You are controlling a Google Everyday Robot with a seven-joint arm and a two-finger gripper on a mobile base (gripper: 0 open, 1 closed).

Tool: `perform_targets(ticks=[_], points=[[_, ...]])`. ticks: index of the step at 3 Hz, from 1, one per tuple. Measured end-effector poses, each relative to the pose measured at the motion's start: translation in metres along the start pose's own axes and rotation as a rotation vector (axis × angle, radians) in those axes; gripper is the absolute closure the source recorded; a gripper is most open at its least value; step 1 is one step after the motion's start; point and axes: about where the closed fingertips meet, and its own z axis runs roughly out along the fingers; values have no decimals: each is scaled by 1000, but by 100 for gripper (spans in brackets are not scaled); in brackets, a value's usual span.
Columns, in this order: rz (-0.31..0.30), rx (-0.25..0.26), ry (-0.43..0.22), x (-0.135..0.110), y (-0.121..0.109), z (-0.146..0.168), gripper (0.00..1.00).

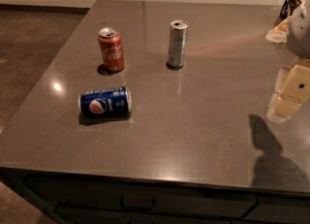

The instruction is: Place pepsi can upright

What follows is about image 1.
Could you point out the silver slim can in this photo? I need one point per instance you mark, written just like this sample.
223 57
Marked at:
178 38

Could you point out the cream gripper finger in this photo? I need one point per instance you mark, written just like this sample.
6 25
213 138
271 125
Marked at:
297 85
279 108

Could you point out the dark cabinet drawer front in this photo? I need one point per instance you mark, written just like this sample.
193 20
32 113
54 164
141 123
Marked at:
141 198

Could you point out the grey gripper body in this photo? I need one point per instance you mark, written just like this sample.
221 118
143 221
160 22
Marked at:
300 34

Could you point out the red Coca-Cola can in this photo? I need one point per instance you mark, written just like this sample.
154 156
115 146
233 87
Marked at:
110 43

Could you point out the blue Pepsi can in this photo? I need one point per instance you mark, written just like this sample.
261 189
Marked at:
106 102

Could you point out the dark drawer handle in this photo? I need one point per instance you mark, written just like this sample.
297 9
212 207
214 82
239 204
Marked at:
137 204

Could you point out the black wire basket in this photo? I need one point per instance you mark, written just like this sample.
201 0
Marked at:
287 10

